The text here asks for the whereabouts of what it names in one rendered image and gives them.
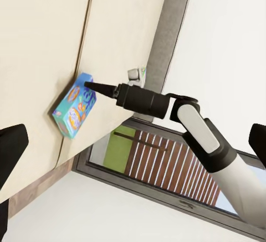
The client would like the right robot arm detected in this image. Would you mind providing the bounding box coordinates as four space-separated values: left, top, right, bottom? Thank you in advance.
84 68 266 228

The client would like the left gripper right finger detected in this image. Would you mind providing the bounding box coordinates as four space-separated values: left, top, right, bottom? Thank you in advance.
248 123 266 168

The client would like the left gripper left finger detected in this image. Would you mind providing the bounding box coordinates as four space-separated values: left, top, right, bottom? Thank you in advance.
0 123 29 190

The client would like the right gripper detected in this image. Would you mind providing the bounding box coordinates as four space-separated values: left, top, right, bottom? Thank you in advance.
84 82 155 115

